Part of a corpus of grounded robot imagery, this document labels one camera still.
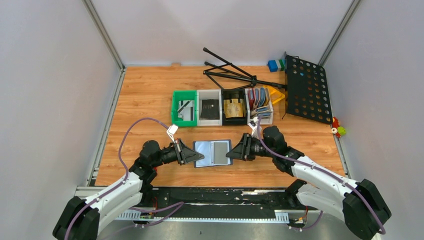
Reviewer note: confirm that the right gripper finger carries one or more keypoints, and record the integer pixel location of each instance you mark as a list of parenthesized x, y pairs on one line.
[(246, 139), (238, 152)]

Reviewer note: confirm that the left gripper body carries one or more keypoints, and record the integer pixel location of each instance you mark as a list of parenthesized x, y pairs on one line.
[(180, 152)]

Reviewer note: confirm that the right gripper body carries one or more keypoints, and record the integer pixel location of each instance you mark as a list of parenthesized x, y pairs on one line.
[(247, 147)]

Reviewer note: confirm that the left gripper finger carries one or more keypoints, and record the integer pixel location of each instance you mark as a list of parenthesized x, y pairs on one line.
[(187, 151), (188, 158)]

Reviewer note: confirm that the blue card holder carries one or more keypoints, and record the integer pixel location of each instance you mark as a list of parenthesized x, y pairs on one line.
[(206, 148)]

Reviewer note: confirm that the grey card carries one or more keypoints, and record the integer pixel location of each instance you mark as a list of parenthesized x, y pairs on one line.
[(220, 149)]

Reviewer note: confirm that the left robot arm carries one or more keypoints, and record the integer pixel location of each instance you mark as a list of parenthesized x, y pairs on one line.
[(85, 218)]

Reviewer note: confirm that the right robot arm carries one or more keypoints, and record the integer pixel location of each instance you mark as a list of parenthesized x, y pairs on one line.
[(359, 204)]

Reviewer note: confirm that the gold cards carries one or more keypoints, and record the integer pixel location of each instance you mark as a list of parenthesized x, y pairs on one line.
[(234, 108)]

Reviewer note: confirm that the white bin with card holders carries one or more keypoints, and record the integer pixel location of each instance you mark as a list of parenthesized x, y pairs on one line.
[(259, 104)]

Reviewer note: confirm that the silver cards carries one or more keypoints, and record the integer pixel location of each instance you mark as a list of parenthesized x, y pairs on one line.
[(185, 110)]

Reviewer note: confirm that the black cards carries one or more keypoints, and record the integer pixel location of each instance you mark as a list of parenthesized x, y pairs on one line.
[(209, 109)]

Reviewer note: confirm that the white bin with black cards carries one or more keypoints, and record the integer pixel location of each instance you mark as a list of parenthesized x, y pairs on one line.
[(208, 94)]

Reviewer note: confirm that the yellow triangle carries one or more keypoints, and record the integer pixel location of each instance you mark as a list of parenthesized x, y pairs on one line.
[(275, 96)]

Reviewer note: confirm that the green bin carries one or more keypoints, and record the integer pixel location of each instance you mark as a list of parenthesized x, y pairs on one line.
[(180, 95)]

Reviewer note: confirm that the black music stand tripod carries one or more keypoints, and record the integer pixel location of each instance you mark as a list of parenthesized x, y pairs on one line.
[(230, 71)]

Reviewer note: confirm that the black perforated stand plate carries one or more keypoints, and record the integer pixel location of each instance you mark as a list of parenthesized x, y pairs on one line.
[(307, 92)]

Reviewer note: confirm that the blue green white blocks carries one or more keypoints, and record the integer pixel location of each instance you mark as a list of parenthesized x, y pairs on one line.
[(278, 65)]

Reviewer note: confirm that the colourful small toy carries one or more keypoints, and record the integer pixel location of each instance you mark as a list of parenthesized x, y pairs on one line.
[(337, 129)]

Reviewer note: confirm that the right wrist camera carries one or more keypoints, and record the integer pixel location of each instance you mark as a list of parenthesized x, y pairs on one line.
[(253, 124)]

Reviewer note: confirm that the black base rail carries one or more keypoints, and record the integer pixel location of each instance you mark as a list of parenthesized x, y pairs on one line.
[(222, 202)]

